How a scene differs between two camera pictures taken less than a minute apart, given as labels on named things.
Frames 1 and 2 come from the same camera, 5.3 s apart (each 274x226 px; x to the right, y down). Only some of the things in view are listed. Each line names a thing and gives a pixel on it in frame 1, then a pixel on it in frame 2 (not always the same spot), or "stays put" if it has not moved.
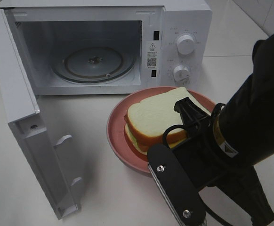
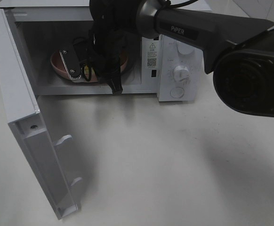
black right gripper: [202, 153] → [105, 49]
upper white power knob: [185, 44] stays put
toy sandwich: [146, 121] → [86, 70]
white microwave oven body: [91, 47] stays put
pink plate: [116, 126] → [59, 66]
